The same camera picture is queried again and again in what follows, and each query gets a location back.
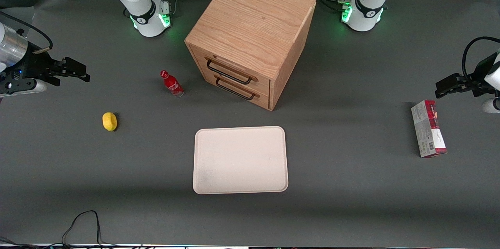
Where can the beige plastic tray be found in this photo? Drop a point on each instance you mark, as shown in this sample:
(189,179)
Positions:
(240,160)

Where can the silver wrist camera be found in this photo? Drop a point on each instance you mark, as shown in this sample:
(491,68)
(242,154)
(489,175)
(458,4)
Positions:
(33,86)
(491,106)

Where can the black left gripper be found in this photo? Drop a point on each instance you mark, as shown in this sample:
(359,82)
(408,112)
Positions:
(475,81)

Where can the red plaid cardboard box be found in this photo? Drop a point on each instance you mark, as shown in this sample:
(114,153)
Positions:
(427,131)

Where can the wooden drawer cabinet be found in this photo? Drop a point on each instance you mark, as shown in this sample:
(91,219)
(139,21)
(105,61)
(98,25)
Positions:
(250,18)

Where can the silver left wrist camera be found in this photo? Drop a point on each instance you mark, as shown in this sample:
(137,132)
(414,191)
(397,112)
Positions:
(491,106)

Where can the red coke bottle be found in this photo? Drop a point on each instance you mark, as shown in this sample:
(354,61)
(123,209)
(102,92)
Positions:
(172,85)

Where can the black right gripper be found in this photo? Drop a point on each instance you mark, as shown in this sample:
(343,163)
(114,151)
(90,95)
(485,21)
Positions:
(32,67)

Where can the wooden drawer front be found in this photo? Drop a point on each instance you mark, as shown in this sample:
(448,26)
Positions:
(263,101)
(199,59)

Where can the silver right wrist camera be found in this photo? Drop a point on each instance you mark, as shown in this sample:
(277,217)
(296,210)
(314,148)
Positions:
(33,86)

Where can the yellow lemon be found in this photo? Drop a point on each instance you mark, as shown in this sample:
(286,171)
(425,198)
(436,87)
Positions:
(109,121)

